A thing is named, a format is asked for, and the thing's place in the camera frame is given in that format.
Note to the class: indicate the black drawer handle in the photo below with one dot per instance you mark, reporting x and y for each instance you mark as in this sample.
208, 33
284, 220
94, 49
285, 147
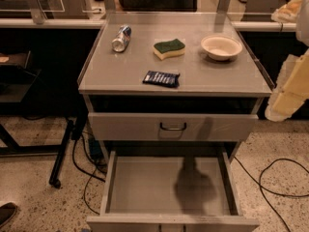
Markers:
174, 128

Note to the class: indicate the black side shelf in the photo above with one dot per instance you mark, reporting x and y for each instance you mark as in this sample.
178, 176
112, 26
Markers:
16, 76

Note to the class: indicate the white horizontal rail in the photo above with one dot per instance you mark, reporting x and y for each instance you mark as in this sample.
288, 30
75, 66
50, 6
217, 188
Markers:
250, 26

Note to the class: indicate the white bowl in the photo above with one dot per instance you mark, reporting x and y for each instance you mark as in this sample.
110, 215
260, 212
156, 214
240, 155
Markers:
221, 48

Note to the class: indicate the black table leg frame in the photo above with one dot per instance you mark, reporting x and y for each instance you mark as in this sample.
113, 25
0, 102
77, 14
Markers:
13, 149

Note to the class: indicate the blue rxbar blueberry wrapper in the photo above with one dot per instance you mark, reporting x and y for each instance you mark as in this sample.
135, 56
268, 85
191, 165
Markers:
163, 79

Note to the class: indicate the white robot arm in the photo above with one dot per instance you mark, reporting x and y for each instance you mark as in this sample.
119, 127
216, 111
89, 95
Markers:
292, 84

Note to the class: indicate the green yellow sponge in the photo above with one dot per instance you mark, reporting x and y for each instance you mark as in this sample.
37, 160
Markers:
169, 49

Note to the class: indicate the dark shoe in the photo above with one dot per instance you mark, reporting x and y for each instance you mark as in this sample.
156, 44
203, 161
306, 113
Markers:
7, 212

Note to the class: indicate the open middle drawer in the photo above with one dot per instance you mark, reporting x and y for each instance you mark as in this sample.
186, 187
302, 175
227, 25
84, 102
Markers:
170, 194

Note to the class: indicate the closed top drawer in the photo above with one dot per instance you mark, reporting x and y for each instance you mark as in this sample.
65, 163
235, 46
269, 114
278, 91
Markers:
145, 126

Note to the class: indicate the silver blue soda can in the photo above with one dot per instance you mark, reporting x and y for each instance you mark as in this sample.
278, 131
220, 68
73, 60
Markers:
122, 39

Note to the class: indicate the grey drawer cabinet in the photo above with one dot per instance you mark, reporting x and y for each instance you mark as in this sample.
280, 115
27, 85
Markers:
170, 98

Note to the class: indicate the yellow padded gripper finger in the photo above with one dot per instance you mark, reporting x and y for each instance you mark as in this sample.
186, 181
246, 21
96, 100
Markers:
282, 106

